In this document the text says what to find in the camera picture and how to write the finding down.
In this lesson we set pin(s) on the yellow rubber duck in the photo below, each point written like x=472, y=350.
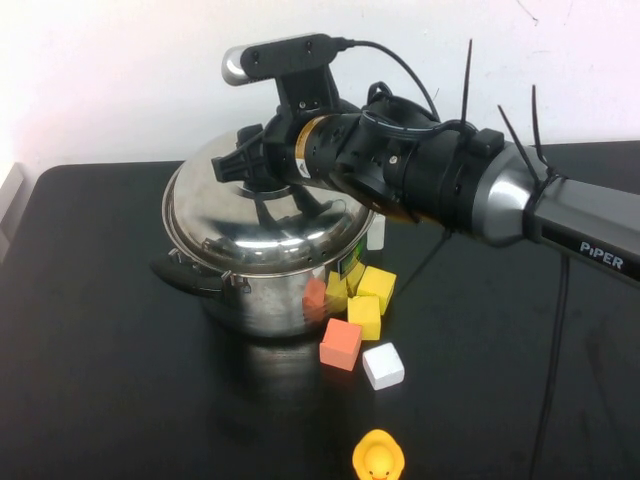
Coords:
x=377, y=455

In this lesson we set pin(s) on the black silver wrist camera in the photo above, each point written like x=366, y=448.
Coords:
x=285, y=57

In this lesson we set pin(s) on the orange foam cube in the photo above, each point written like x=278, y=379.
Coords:
x=340, y=345

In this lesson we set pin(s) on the white foam cube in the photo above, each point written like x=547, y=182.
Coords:
x=382, y=366

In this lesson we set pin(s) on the right robot arm black grey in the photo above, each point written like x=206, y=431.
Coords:
x=500, y=200

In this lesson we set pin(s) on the white plug adapter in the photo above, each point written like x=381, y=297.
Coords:
x=377, y=237

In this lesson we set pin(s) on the grey wall box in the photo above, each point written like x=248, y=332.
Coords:
x=10, y=200

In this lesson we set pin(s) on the yellow foam cube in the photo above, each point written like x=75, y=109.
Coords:
x=377, y=285
x=365, y=315

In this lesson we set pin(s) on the steel lid with black knob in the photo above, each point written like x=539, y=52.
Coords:
x=240, y=235

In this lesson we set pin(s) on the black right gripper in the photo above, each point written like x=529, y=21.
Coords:
x=320, y=150

